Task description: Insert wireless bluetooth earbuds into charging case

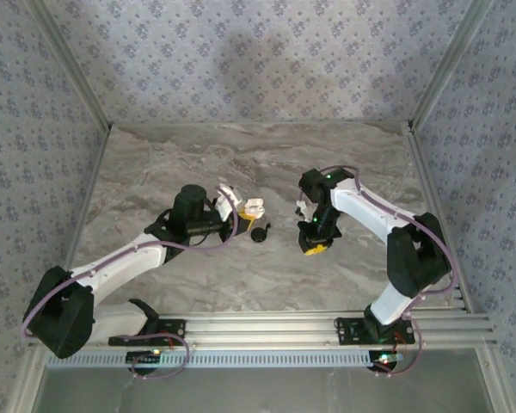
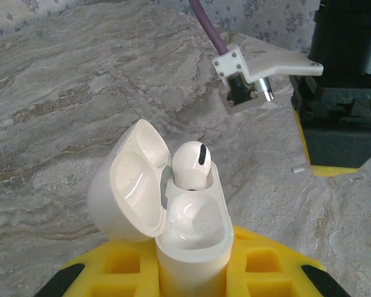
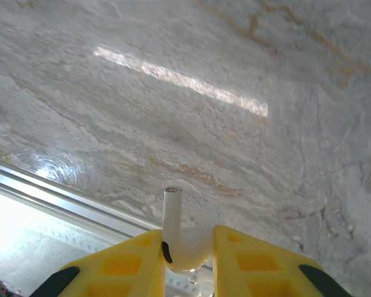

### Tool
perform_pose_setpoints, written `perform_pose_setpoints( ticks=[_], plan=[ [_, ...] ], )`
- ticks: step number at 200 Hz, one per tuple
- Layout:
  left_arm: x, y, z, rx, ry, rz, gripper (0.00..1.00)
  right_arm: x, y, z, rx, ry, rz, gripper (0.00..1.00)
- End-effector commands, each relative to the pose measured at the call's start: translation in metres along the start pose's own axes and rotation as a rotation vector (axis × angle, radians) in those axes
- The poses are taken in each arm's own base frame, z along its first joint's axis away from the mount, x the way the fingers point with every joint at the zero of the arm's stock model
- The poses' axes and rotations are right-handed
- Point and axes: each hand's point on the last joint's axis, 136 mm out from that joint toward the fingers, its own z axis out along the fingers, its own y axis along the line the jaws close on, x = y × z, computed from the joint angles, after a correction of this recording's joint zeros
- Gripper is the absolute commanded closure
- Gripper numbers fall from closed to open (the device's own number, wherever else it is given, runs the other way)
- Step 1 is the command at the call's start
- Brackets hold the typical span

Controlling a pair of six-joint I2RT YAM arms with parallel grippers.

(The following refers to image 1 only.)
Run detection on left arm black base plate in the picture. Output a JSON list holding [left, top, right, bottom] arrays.
[[107, 317, 187, 348]]

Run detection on grey slotted cable duct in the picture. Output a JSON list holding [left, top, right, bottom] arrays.
[[46, 346, 399, 371]]

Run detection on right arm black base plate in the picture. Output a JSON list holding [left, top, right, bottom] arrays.
[[334, 316, 416, 345]]

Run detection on aluminium table side rail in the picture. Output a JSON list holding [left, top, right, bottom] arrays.
[[406, 122, 516, 413], [8, 124, 113, 413]]

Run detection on small controller board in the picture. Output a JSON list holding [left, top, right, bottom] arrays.
[[126, 348, 163, 374], [367, 350, 408, 373]]

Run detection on left small controller board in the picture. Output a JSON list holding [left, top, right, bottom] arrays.
[[126, 348, 163, 374]]

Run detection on aluminium mounting rail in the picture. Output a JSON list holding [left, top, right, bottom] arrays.
[[157, 310, 499, 349]]

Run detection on right small controller board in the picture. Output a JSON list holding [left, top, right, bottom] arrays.
[[367, 350, 408, 373]]

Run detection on black bottle cap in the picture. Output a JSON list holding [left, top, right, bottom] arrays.
[[249, 222, 273, 244]]

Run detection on grey metal sheet panel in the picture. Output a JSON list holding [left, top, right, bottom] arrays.
[[34, 367, 500, 413]]

